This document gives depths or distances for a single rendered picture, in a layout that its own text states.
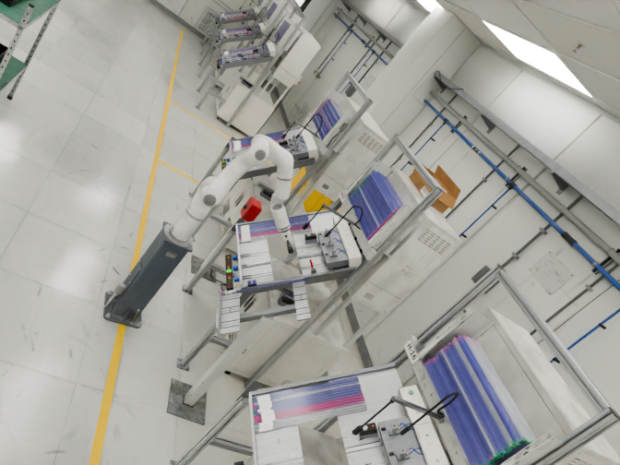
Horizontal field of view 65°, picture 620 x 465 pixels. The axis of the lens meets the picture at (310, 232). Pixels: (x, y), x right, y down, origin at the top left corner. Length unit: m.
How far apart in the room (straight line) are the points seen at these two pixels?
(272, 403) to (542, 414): 1.13
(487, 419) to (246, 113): 6.10
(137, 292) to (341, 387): 1.47
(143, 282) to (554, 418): 2.28
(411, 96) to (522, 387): 4.46
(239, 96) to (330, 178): 3.33
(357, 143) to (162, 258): 1.99
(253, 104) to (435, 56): 2.75
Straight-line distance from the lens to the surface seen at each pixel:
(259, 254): 3.20
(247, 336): 2.77
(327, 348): 3.43
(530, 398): 2.18
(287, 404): 2.36
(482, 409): 2.04
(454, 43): 6.13
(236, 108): 7.39
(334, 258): 2.99
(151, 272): 3.09
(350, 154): 4.22
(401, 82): 6.02
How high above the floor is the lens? 2.25
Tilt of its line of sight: 21 degrees down
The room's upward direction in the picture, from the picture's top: 42 degrees clockwise
